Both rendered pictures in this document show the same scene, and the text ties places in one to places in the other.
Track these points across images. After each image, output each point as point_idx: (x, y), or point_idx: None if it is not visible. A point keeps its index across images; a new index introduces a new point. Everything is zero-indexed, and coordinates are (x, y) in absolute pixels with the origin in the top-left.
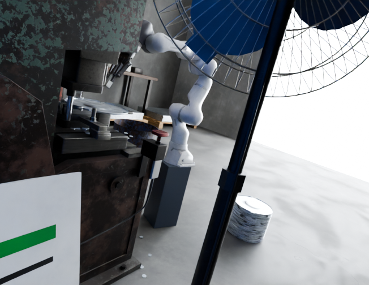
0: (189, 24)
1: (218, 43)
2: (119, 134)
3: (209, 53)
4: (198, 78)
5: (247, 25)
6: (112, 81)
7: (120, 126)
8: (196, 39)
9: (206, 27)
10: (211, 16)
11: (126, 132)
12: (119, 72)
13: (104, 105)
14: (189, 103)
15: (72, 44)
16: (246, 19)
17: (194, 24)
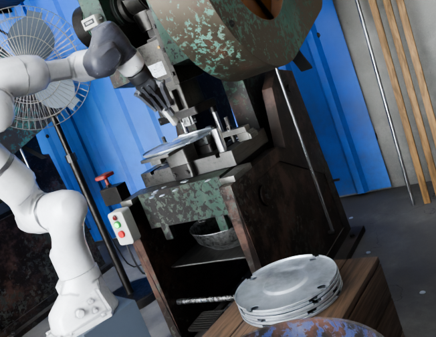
0: (77, 92)
1: (65, 101)
2: (149, 170)
3: (69, 105)
4: None
5: (51, 95)
6: (166, 117)
7: (303, 322)
8: (74, 98)
9: (68, 93)
10: (65, 89)
11: (161, 195)
12: (153, 104)
13: (172, 144)
14: (39, 187)
15: None
16: (50, 93)
17: (73, 91)
